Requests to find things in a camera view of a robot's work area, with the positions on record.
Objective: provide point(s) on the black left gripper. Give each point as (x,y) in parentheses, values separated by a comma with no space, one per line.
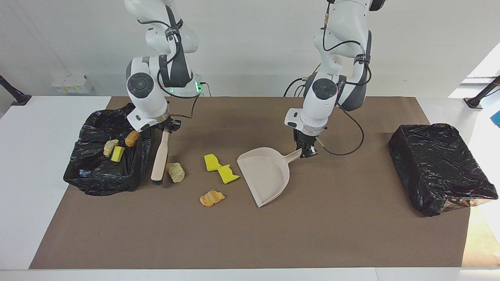
(306,136)

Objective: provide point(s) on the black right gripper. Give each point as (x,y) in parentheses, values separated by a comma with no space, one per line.
(170,124)

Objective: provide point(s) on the pale pink hand brush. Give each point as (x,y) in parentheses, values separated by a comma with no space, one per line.
(160,160)

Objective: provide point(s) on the brown bread roll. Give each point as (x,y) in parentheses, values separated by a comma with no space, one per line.
(132,137)

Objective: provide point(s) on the pale pink plastic dustpan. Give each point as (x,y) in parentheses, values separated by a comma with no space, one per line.
(265,175)

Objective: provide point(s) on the green and yellow sponge piece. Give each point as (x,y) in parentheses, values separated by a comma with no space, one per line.
(117,154)

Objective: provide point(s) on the pale yellow bread chunk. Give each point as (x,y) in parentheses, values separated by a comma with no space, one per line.
(109,148)

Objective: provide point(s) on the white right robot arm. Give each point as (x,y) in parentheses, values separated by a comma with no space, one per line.
(148,97)

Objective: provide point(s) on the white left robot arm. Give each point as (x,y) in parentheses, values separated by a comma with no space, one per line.
(324,97)

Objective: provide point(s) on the open black bag lined bin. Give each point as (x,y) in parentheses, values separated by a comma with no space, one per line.
(97,175)

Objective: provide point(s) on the pale yellow rock chunk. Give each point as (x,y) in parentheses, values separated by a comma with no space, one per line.
(175,172)

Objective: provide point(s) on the orange striped bread piece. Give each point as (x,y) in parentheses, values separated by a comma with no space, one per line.
(212,198)

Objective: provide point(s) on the large brown table mat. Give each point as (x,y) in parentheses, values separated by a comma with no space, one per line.
(332,234)

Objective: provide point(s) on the black bag covered box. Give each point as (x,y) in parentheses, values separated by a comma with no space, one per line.
(437,164)

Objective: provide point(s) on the blue object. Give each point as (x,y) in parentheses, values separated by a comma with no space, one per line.
(496,118)

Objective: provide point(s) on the white wall socket boxes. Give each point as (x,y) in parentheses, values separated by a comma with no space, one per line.
(72,84)

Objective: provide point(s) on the black camera stand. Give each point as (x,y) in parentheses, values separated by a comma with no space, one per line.
(13,93)
(482,93)

